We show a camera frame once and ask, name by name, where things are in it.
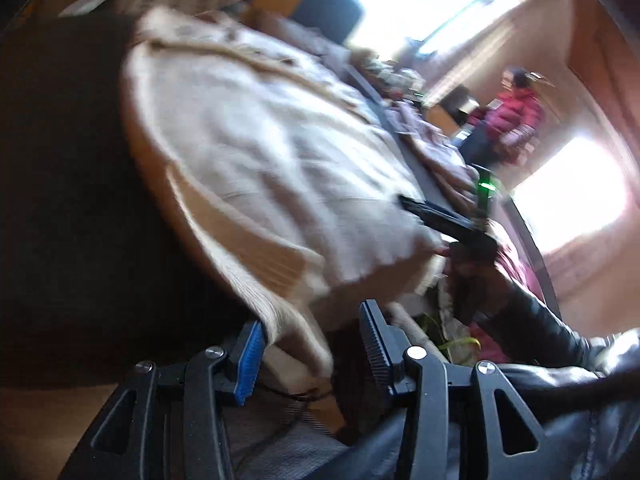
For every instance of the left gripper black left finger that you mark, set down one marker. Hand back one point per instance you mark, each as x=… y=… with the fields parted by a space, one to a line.
x=165 y=422

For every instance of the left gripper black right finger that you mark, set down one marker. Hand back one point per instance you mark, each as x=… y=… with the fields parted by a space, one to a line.
x=499 y=435

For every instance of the beige knit sweater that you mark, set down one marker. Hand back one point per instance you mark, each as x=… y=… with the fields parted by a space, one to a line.
x=275 y=175

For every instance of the person right hand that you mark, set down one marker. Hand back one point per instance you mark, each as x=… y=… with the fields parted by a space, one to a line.
x=476 y=288

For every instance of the mauve knit garment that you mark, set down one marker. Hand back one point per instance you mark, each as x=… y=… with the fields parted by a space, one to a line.
x=455 y=178

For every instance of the person in red jacket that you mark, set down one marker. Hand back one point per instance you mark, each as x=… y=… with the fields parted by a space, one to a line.
x=500 y=132

